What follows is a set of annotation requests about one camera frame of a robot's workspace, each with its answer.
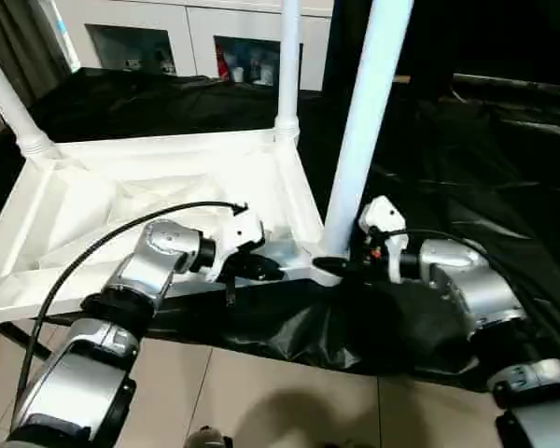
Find white plastic table top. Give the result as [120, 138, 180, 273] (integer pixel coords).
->
[0, 128, 352, 336]

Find black mat cover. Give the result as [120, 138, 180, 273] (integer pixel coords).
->
[0, 64, 560, 391]

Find dark robot foot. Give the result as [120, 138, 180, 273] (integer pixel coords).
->
[186, 425, 234, 448]

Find black case with gold label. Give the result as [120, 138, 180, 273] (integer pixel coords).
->
[325, 0, 454, 97]

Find grey metal rod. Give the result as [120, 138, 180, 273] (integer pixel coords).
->
[452, 72, 560, 97]

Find black metal stand leg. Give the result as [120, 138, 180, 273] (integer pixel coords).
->
[0, 321, 52, 361]

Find white cabinet with glass doors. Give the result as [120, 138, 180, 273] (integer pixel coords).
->
[60, 0, 333, 91]

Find grey curtain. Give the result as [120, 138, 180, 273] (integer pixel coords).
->
[0, 0, 78, 102]

